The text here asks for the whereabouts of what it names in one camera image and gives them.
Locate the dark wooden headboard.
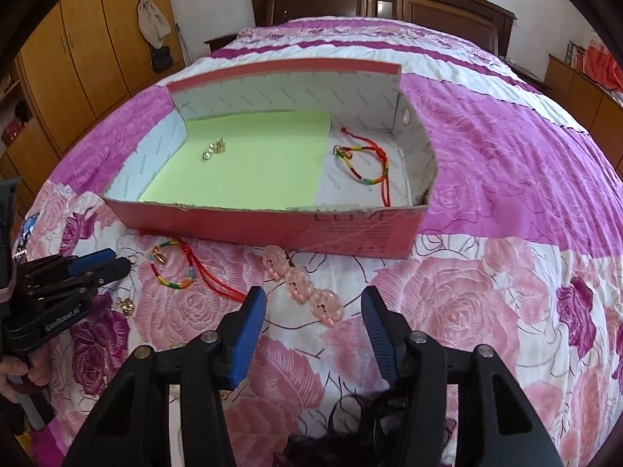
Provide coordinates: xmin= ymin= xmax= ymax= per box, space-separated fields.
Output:
xmin=247 ymin=0 xmax=517 ymax=56

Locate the black feather hair claw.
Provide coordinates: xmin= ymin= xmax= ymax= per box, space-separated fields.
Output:
xmin=287 ymin=384 xmax=458 ymax=467

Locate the open wooden shelf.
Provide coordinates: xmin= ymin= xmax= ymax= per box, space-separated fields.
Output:
xmin=0 ymin=58 xmax=62 ymax=190

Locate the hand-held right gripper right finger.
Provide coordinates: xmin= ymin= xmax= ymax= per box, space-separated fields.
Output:
xmin=361 ymin=285 xmax=565 ymax=467

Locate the pink bear bead bracelet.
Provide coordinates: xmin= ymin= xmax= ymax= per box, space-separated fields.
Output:
xmin=262 ymin=246 xmax=341 ymax=326

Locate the light wooden wardrobe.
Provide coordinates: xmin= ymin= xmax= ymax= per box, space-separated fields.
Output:
xmin=14 ymin=0 xmax=188 ymax=156

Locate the light wooden cabinet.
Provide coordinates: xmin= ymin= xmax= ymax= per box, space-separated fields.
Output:
xmin=544 ymin=53 xmax=623 ymax=166

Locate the person's left hand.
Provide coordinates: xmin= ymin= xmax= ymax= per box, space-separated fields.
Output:
xmin=0 ymin=350 xmax=52 ymax=404

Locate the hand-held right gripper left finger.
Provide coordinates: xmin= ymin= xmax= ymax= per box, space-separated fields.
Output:
xmin=63 ymin=286 xmax=268 ymax=467

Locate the dark wooden nightstand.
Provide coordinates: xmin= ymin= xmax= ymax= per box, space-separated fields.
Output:
xmin=203 ymin=34 xmax=239 ymax=52
xmin=506 ymin=56 xmax=553 ymax=93

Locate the red curtain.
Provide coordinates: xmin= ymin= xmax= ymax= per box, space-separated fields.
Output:
xmin=581 ymin=32 xmax=623 ymax=93

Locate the thin metal rod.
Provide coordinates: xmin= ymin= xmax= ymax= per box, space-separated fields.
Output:
xmin=175 ymin=24 xmax=189 ymax=66

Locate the small black bag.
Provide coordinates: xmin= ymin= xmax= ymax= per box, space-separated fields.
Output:
xmin=150 ymin=45 xmax=174 ymax=73

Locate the beige knit hat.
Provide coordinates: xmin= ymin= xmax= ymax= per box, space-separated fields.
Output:
xmin=137 ymin=0 xmax=172 ymax=49

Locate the red cardboard box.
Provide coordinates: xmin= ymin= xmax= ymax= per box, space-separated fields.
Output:
xmin=100 ymin=57 xmax=441 ymax=260

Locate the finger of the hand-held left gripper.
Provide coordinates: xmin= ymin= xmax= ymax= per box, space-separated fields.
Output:
xmin=26 ymin=259 xmax=133 ymax=312
xmin=24 ymin=248 xmax=116 ymax=280

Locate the light green paper sheet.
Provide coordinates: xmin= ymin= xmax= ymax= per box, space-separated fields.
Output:
xmin=139 ymin=111 xmax=332 ymax=207

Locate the pink floral quilt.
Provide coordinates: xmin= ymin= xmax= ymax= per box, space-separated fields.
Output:
xmin=24 ymin=16 xmax=623 ymax=467

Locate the rainbow braided bracelet red cord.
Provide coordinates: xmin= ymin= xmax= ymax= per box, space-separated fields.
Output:
xmin=150 ymin=237 xmax=248 ymax=301
xmin=332 ymin=126 xmax=395 ymax=205

